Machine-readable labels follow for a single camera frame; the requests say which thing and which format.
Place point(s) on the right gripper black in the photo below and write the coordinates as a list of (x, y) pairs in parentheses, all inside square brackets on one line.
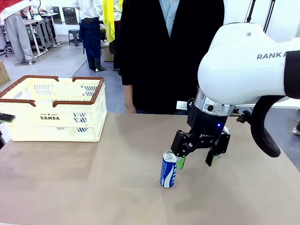
[(204, 124)]

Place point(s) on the blue Sweat drink can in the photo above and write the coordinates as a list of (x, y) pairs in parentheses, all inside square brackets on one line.
[(168, 173)]

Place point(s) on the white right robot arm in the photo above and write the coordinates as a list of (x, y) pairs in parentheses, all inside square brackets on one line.
[(234, 65)]

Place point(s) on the person's right forearm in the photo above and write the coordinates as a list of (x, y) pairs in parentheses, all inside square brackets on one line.
[(128, 92)]

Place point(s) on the cream plastic shopping basket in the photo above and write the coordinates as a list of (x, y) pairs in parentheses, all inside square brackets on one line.
[(58, 131)]

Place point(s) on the person's right hand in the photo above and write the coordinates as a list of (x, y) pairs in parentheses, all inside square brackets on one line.
[(130, 107)]

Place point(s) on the brown cardboard box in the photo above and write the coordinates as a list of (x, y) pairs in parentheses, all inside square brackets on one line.
[(106, 55), (3, 73)]

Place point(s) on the bystander in grey trousers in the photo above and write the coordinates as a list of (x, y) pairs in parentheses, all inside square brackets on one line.
[(18, 35)]

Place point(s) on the person in black cardigan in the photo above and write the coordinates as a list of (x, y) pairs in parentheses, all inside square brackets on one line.
[(152, 58)]

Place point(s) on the white workshop desk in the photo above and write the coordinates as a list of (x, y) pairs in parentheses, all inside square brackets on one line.
[(32, 21)]

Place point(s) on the grey plastic stool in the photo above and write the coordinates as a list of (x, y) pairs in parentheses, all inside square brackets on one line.
[(75, 35)]

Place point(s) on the dark framed panel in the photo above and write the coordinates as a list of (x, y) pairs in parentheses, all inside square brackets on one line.
[(70, 16), (57, 15)]

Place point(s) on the bystander in navy apron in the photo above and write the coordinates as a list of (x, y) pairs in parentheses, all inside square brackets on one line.
[(90, 35)]

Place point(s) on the bystander with yellow garment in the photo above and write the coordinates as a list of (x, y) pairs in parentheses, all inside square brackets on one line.
[(109, 23)]

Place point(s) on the black tripod leg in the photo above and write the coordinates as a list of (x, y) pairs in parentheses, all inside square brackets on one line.
[(269, 15), (250, 10)]

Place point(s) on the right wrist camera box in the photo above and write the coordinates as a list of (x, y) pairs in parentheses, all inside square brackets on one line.
[(181, 105)]

